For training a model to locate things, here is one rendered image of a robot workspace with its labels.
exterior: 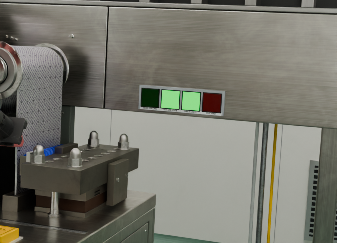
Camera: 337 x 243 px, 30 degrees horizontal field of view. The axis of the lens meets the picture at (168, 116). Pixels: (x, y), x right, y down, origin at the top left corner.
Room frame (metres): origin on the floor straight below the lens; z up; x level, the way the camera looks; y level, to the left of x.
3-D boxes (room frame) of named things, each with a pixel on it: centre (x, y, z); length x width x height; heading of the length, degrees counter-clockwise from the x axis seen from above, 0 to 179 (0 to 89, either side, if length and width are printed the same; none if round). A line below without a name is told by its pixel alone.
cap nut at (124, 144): (1.81, 0.13, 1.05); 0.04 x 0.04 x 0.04
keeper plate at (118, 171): (1.66, 0.12, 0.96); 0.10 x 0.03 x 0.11; 163
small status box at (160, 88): (1.76, -0.03, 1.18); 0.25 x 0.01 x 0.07; 73
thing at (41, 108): (1.67, 0.34, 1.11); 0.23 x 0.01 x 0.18; 163
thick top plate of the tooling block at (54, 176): (1.67, 0.22, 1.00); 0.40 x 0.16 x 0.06; 163
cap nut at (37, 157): (1.52, 0.31, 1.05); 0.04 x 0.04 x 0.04
